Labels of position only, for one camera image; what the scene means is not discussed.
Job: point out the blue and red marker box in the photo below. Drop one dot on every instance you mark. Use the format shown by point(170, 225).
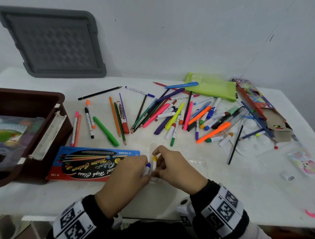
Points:
point(83, 165)

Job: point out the small white eraser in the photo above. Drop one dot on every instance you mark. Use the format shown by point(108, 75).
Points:
point(288, 177)

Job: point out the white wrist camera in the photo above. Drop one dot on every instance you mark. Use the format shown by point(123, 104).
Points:
point(185, 211)

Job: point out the white marker with yellow cap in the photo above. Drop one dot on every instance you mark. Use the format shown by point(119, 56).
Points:
point(154, 162)

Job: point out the brown plastic bin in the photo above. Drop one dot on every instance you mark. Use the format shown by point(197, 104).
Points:
point(37, 103)

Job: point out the white marker with blue cap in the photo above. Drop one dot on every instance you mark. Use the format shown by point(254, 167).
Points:
point(147, 168)

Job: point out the clear packet with pink print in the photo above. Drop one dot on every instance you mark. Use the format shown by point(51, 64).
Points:
point(301, 161)

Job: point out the grey plastic bin lid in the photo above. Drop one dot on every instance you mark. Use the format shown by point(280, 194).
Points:
point(54, 41)

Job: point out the pile of coloured pens and pencils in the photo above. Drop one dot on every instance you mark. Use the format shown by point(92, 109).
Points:
point(172, 115)

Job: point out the white patterned wristband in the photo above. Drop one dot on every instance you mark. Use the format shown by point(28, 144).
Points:
point(224, 209)
point(73, 221)

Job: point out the person's left forearm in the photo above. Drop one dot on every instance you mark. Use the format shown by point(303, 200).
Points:
point(98, 224)

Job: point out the white patterned right wristband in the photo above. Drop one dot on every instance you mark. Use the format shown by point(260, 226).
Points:
point(224, 209)

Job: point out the colourful cardboard pencil box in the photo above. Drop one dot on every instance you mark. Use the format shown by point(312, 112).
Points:
point(260, 103)

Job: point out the person's right forearm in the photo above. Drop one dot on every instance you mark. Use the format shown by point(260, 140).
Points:
point(209, 197)

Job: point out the person's left hand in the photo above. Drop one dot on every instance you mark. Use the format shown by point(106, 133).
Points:
point(118, 187)

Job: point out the green pencil pouch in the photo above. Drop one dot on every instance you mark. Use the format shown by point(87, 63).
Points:
point(214, 90)

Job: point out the white plastic paint palette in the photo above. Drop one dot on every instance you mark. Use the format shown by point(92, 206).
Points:
point(246, 146)

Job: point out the person's left fingers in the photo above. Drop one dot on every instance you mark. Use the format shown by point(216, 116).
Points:
point(143, 166)

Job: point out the person's right hand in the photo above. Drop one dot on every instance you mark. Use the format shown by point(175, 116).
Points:
point(182, 172)

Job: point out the clear plastic storage case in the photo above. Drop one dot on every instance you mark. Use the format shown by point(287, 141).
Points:
point(46, 137)

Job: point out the white patterned left wristband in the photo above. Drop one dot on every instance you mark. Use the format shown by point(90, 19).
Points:
point(73, 221)

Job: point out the person's right thumb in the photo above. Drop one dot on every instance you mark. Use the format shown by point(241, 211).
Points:
point(158, 174)

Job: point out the pink plastic piece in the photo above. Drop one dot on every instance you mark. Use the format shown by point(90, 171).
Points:
point(310, 213)

